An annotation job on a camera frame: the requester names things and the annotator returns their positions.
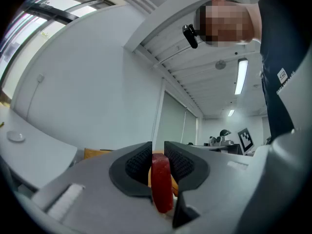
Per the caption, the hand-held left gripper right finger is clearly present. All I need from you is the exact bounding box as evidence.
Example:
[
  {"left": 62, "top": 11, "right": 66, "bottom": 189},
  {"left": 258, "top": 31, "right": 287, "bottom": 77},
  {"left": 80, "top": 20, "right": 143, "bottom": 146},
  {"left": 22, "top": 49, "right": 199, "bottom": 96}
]
[{"left": 165, "top": 141, "right": 254, "bottom": 234}]

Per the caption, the grey benchtop equipment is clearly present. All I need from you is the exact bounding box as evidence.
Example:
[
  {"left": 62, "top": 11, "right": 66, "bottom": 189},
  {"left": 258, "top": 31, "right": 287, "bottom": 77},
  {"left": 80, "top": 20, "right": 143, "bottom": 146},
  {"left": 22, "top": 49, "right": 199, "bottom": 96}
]
[{"left": 204, "top": 129, "right": 242, "bottom": 156}]

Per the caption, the dark framed window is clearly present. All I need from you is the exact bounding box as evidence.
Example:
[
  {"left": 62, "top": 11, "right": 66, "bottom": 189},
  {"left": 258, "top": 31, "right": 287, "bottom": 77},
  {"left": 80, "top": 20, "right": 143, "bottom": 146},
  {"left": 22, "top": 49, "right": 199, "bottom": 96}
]
[{"left": 0, "top": 0, "right": 117, "bottom": 99}]

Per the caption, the black head-mounted camera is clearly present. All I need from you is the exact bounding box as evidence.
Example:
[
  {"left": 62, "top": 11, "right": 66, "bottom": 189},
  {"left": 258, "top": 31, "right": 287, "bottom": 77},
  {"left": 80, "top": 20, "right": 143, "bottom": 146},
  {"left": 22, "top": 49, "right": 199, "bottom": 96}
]
[{"left": 182, "top": 24, "right": 199, "bottom": 49}]

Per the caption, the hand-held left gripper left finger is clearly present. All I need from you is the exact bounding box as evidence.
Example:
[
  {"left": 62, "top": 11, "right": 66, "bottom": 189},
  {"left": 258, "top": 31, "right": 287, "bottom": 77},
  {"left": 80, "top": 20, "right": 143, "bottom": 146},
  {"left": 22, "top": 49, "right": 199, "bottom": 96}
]
[{"left": 33, "top": 141, "right": 171, "bottom": 234}]

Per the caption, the person's black t-shirt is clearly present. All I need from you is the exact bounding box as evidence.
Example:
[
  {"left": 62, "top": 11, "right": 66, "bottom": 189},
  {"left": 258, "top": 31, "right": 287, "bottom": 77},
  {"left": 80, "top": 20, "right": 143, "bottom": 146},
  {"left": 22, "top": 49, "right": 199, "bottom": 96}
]
[{"left": 257, "top": 0, "right": 312, "bottom": 145}]

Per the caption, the yellow-brown cardboard sheet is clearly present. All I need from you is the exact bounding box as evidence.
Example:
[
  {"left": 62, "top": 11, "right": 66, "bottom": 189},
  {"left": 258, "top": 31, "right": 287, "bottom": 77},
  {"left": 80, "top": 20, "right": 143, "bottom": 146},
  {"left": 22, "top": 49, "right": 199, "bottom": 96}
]
[{"left": 83, "top": 147, "right": 117, "bottom": 161}]

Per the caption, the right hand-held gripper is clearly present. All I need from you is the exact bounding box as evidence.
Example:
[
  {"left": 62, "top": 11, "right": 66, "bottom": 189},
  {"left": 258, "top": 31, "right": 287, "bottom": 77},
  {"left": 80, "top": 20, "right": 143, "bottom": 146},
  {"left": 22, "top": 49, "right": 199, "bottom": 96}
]
[{"left": 237, "top": 127, "right": 256, "bottom": 156}]

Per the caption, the white roller blind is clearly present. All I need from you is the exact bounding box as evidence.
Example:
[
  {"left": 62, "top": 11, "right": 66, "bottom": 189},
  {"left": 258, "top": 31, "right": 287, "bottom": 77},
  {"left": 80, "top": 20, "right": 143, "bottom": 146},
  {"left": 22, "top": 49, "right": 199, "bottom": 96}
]
[{"left": 155, "top": 90, "right": 198, "bottom": 151}]

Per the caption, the person's head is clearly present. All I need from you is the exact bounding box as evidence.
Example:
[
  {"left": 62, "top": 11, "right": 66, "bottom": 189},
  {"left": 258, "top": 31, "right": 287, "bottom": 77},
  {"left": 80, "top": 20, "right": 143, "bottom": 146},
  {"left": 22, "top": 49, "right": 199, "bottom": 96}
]
[{"left": 195, "top": 0, "right": 263, "bottom": 46}]

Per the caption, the white wall conduit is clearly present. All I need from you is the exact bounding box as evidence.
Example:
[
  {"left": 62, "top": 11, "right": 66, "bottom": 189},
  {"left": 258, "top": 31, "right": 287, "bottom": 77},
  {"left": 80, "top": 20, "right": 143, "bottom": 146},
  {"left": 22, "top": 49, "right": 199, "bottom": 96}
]
[{"left": 25, "top": 80, "right": 41, "bottom": 119}]

